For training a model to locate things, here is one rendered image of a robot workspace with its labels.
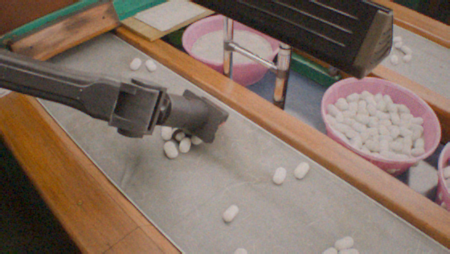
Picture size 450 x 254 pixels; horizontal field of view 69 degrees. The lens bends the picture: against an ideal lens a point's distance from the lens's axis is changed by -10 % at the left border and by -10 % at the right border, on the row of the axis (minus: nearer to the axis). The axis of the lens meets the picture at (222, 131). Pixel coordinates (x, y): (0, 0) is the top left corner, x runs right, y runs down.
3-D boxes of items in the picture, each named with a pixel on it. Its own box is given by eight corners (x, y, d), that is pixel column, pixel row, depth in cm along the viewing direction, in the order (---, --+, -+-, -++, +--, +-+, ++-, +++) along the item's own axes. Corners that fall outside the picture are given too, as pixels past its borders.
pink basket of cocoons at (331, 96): (422, 206, 68) (442, 177, 61) (300, 169, 75) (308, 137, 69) (425, 124, 85) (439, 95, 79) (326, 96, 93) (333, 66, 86)
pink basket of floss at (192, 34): (282, 96, 93) (287, 66, 86) (178, 94, 93) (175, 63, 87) (275, 43, 112) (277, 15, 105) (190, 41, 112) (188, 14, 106)
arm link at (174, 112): (159, 130, 57) (172, 96, 56) (132, 114, 60) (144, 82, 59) (186, 133, 62) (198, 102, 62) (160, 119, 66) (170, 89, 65)
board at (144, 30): (150, 42, 95) (149, 38, 94) (120, 25, 102) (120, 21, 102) (235, 3, 112) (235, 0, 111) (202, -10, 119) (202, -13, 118)
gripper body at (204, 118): (191, 89, 71) (166, 82, 64) (229, 114, 66) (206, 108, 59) (177, 118, 72) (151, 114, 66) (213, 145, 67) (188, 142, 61)
